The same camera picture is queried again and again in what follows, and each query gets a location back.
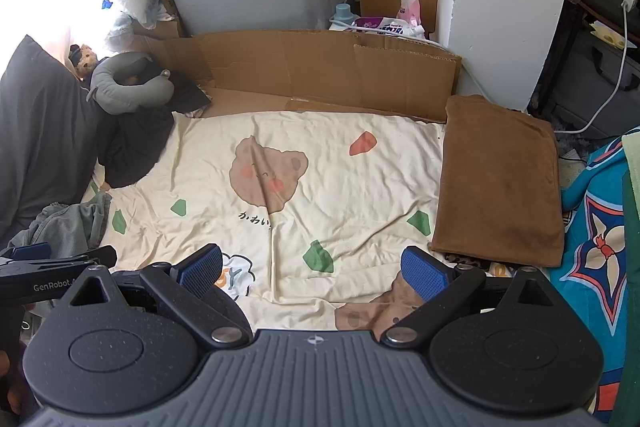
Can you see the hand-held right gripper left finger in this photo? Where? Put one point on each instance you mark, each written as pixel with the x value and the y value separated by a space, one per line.
pixel 200 272

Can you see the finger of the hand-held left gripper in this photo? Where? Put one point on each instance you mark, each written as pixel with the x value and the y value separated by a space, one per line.
pixel 30 251
pixel 95 257

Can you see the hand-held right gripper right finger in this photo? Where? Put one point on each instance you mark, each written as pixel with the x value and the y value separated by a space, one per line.
pixel 422 274

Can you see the light blue jeans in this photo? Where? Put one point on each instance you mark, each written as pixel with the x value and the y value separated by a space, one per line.
pixel 65 222

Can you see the leopard print cloth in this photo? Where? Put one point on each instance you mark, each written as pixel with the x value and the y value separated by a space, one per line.
pixel 467 263

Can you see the dark grey duvet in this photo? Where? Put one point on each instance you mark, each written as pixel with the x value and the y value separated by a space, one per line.
pixel 45 142

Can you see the black garment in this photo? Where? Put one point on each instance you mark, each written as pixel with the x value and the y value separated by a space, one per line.
pixel 135 147

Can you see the folded brown cloth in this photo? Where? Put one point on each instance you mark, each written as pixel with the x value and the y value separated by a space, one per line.
pixel 500 182

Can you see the cream bear print bed sheet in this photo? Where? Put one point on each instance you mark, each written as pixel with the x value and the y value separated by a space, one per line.
pixel 325 187

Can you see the grey neck pillow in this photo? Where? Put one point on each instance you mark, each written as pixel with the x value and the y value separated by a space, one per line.
pixel 115 97

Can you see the blue star pattern blanket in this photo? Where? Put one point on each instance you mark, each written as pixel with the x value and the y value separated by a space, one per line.
pixel 595 232

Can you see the small teddy bear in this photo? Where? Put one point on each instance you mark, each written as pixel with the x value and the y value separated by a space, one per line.
pixel 87 57

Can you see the grey fluffy rug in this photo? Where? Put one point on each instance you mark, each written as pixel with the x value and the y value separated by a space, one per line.
pixel 575 144

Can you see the low cardboard sheet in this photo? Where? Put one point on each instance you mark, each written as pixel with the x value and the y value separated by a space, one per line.
pixel 300 62

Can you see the purple and white tissue packet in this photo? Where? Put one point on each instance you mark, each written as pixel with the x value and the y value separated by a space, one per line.
pixel 385 26

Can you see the dark grey bag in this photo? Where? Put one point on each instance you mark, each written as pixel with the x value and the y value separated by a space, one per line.
pixel 585 82

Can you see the pink bottle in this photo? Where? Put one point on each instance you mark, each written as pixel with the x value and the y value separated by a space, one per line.
pixel 409 9

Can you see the teal capped bottle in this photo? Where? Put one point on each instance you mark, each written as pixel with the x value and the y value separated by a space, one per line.
pixel 343 13

